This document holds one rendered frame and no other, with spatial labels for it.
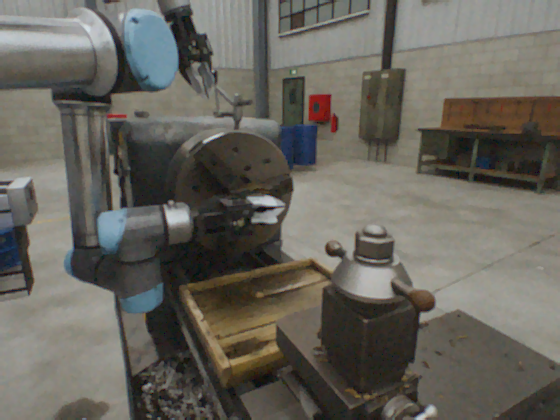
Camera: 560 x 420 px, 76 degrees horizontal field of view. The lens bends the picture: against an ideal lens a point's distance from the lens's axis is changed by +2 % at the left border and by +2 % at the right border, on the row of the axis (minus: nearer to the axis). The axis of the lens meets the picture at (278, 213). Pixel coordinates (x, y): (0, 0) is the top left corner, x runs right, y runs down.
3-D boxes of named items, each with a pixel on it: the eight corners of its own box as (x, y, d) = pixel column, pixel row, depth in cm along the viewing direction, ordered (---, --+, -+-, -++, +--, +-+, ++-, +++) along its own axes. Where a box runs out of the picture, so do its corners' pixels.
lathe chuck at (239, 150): (166, 246, 94) (168, 123, 86) (273, 238, 109) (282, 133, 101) (173, 259, 86) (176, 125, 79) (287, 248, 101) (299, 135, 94)
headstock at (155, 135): (116, 213, 148) (102, 116, 137) (226, 200, 170) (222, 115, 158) (132, 269, 98) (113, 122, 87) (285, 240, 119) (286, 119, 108)
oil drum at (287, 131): (260, 168, 777) (260, 126, 751) (283, 165, 809) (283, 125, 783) (276, 172, 730) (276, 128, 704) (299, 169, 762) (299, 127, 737)
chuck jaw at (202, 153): (220, 190, 91) (187, 155, 85) (234, 177, 91) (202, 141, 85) (235, 200, 81) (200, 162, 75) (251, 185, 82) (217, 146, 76)
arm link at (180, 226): (163, 237, 71) (159, 197, 68) (187, 233, 73) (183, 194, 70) (170, 250, 64) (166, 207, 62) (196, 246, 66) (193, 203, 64)
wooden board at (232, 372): (180, 301, 82) (179, 285, 81) (312, 269, 98) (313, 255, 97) (223, 390, 56) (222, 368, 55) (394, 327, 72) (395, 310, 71)
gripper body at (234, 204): (257, 238, 70) (196, 248, 65) (242, 225, 77) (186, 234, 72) (256, 200, 68) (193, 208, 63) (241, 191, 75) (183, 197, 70)
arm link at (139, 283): (133, 287, 75) (127, 239, 72) (173, 301, 70) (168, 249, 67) (100, 305, 69) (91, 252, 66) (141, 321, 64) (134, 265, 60)
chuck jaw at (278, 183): (244, 180, 93) (283, 169, 98) (247, 198, 95) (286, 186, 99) (262, 188, 84) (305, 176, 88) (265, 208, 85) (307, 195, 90)
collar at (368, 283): (316, 276, 38) (317, 250, 37) (373, 261, 42) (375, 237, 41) (366, 312, 31) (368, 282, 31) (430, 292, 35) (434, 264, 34)
